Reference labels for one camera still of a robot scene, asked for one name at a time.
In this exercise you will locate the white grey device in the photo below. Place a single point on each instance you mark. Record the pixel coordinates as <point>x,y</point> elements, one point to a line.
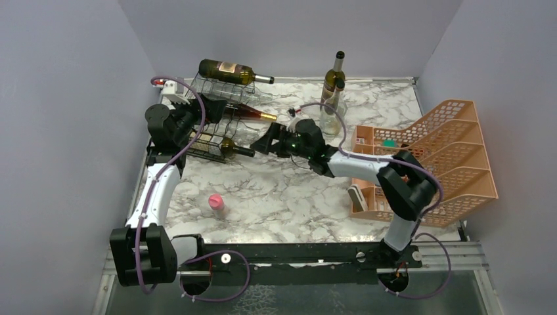
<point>357,198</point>

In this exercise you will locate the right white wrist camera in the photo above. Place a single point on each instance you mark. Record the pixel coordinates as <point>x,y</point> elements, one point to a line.
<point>296,115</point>

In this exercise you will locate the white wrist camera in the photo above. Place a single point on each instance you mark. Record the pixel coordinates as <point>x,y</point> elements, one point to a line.
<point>296,115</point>
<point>173,91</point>

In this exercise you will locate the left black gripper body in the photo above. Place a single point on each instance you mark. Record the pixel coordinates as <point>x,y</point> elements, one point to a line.
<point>209,115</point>

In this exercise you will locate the orange plastic desk organizer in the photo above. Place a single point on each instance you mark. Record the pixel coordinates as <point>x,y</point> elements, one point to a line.
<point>448,142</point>

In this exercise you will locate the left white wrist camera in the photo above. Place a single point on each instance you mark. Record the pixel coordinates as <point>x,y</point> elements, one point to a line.
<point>173,91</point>

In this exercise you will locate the black wire wine rack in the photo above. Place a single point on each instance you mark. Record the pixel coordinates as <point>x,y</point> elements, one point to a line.
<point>212,128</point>

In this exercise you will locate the clear glass wine bottle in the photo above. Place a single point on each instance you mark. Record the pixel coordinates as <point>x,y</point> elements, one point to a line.
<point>335,107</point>

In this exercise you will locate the small pink capped bottle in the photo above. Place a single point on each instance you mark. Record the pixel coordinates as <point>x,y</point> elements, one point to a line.
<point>217,204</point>

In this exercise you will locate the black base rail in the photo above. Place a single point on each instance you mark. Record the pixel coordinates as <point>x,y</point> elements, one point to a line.
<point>236,264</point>

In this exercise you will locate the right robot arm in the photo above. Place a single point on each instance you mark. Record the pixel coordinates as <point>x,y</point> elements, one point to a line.
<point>406,185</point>

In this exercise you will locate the green wine bottle tan label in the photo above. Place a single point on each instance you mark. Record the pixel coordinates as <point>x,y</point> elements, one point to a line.
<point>332,75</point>

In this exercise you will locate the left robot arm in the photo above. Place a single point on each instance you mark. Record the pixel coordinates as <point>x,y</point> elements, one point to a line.
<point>142,251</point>

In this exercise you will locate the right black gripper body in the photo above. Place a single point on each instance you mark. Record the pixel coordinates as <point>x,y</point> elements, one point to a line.
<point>288,144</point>

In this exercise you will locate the dark green wine bottle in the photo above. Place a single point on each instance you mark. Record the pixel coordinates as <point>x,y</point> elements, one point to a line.
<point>231,73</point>
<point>218,148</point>

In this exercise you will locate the clear empty glass bottle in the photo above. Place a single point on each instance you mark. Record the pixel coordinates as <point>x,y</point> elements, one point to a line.
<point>232,93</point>

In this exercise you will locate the amber bottle gold cap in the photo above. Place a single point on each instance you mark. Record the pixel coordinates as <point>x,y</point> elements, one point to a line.
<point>243,111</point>

